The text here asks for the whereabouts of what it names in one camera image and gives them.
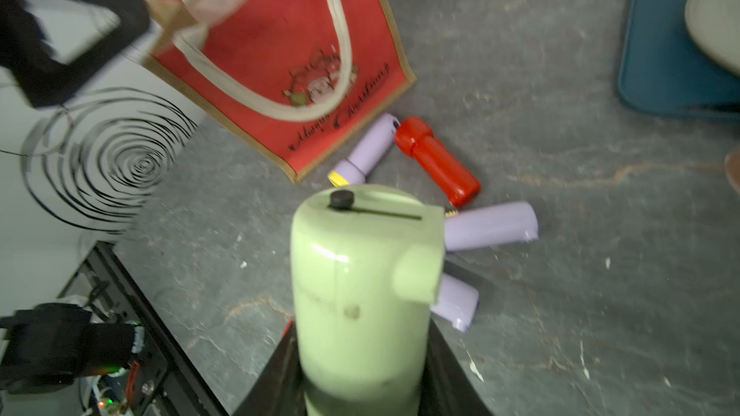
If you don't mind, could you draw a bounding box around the teal tray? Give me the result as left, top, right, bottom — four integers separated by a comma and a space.
617, 0, 739, 122

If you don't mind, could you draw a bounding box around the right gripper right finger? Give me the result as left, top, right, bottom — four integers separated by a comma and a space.
420, 320, 491, 416

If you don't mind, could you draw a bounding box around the purple flashlight horizontal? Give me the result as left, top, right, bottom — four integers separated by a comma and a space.
431, 273, 480, 332

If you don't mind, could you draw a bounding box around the red jute tote bag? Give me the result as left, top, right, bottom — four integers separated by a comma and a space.
143, 0, 415, 182

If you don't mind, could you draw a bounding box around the green flashlight vertical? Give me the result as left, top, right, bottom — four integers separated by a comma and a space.
290, 185, 445, 415

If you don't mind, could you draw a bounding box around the red flashlight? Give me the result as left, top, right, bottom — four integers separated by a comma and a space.
395, 117, 482, 207

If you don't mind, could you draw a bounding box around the purple flashlight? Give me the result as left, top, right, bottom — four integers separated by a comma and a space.
328, 114, 401, 187
444, 201, 539, 252

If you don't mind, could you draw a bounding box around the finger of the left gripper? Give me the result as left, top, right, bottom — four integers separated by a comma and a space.
1, 0, 150, 108

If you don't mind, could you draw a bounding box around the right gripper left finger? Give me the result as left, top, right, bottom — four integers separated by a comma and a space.
233, 323, 306, 416

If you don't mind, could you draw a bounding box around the grey round plate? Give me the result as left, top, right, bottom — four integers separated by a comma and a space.
684, 0, 739, 76

